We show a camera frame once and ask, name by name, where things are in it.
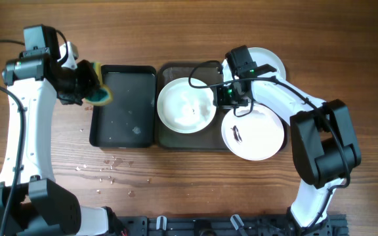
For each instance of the brown serving tray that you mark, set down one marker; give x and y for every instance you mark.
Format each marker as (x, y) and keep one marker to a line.
(208, 139)

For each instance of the pale blue dirty plate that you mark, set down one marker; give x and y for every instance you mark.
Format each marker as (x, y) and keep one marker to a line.
(268, 64)

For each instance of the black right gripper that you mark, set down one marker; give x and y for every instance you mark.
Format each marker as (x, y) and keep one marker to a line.
(220, 101)

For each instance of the green yellow sponge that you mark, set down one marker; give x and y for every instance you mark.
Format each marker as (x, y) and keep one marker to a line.
(102, 95)

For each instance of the black water tray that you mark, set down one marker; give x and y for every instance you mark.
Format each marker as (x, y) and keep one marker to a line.
(128, 120)

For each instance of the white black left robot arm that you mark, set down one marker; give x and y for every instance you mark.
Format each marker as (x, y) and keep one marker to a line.
(31, 202)

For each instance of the white plate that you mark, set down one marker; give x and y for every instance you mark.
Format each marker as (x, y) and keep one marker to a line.
(253, 135)
(185, 106)

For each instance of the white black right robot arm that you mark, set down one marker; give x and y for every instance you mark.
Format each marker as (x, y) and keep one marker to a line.
(324, 144)

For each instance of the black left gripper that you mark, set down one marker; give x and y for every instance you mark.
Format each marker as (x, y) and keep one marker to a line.
(92, 84)

